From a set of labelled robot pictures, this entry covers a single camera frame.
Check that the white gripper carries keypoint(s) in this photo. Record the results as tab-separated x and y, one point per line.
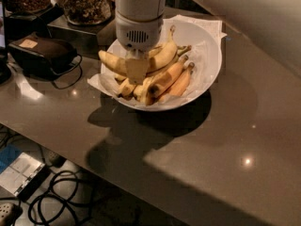
138	34

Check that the curved yellow banana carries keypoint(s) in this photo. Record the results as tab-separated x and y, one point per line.
117	64

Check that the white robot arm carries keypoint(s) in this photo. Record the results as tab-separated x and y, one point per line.
273	25

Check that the yellow banana lower left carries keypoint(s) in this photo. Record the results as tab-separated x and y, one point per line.
125	88

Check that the yellow banana with dark tip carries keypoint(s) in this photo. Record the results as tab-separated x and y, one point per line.
164	80

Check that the orange banana lower right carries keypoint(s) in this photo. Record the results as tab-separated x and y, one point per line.
180	85

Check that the greenish banana at back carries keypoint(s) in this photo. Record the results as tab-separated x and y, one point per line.
183	49

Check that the white oval bowl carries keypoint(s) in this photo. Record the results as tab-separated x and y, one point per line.
200	41

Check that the dark metal jar stand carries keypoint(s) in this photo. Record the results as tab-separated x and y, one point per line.
87	39

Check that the white paper liner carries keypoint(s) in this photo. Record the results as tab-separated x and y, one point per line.
203	60

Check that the glass jar of granola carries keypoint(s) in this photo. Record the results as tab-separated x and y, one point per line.
86	12

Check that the silver box on floor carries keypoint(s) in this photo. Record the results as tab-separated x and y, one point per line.
17	172

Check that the beige power strip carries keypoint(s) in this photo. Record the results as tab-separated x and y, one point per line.
8	213

